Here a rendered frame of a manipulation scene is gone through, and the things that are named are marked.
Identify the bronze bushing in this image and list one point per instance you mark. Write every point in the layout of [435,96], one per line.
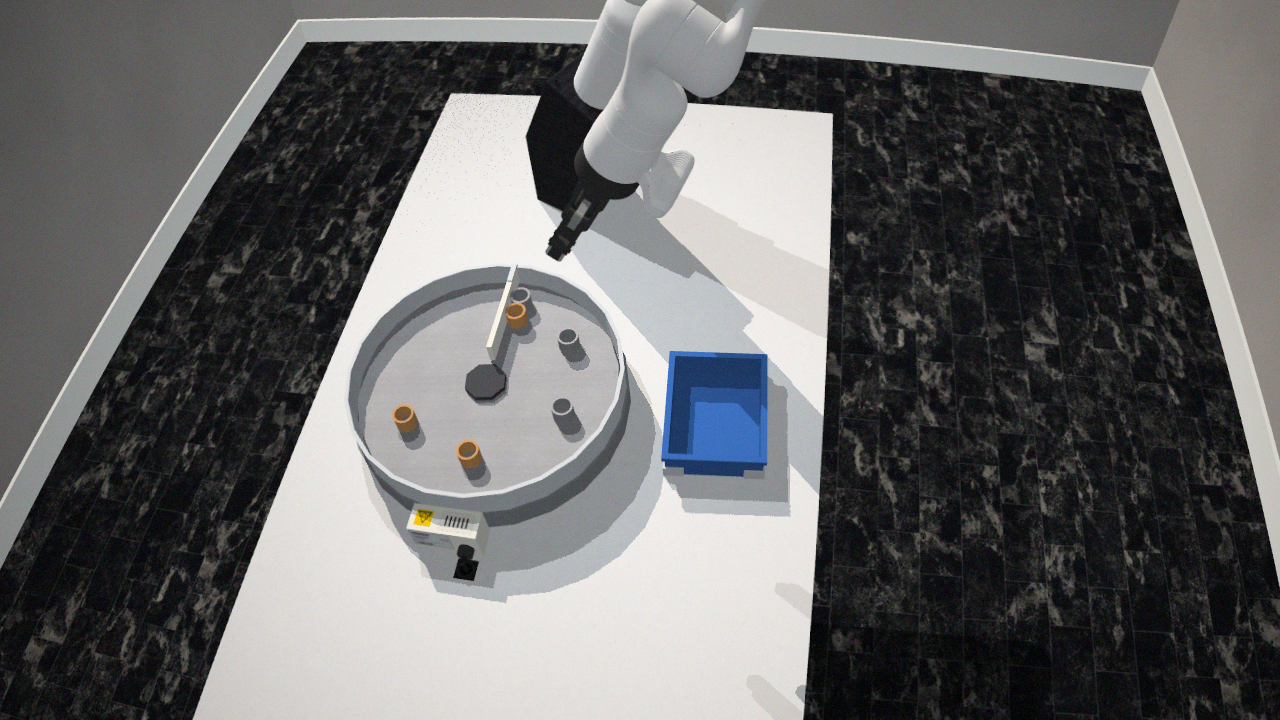
[402,411]
[516,309]
[466,446]

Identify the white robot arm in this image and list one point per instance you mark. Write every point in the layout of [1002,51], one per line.
[642,108]

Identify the blue open-top crate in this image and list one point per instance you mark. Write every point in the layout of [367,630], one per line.
[713,408]

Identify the grey metal bushing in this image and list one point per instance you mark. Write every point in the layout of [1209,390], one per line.
[521,293]
[571,347]
[562,418]

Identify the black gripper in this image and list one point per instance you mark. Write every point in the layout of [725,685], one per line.
[592,187]

